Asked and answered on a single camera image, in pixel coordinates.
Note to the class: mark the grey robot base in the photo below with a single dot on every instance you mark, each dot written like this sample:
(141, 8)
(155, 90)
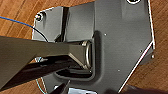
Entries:
(116, 36)

